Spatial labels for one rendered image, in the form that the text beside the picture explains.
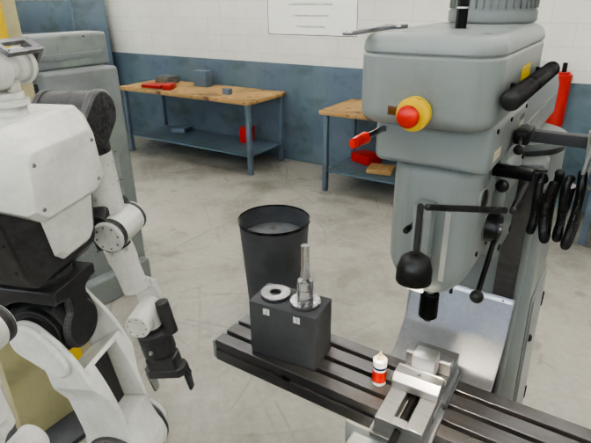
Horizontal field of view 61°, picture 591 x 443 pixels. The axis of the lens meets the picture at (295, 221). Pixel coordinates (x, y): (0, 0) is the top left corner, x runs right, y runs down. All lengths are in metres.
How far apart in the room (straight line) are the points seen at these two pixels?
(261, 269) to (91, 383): 2.21
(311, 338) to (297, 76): 5.08
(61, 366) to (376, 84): 0.81
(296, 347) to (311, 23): 5.02
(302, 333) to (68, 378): 0.65
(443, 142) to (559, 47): 4.34
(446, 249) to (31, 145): 0.83
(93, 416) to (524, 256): 1.22
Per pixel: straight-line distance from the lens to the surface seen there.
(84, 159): 1.03
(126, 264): 1.30
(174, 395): 2.94
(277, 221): 3.54
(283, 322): 1.50
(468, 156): 1.03
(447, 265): 1.17
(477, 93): 0.92
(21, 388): 2.72
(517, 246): 1.62
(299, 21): 6.27
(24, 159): 0.91
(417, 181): 1.12
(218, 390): 2.91
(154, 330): 1.39
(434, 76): 0.92
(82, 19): 8.14
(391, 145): 1.08
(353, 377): 1.55
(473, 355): 1.71
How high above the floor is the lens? 1.95
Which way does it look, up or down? 24 degrees down
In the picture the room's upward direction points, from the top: 1 degrees counter-clockwise
